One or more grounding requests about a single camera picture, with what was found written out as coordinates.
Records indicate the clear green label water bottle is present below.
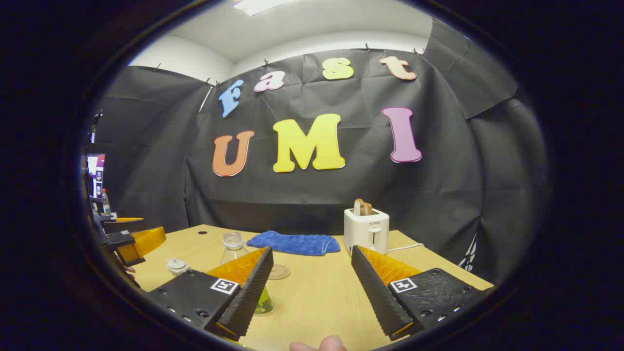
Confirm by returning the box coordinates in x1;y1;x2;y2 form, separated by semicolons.
220;233;274;316

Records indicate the computer monitor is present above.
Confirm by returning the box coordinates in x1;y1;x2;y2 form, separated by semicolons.
87;154;106;199

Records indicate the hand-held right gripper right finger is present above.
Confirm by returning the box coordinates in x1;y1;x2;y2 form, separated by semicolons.
351;245;493;341

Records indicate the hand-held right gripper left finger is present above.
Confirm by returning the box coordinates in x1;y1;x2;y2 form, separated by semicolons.
146;246;274;342

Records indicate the white toaster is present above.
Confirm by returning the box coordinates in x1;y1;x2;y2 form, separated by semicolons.
344;207;390;255

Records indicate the black backdrop cloth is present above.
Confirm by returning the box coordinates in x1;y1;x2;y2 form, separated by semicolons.
90;17;549;283

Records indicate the ceiling light panel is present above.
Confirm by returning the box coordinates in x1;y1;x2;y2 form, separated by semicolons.
233;0;295;16

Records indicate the blue towel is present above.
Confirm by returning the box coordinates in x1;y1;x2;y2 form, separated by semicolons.
246;231;341;256

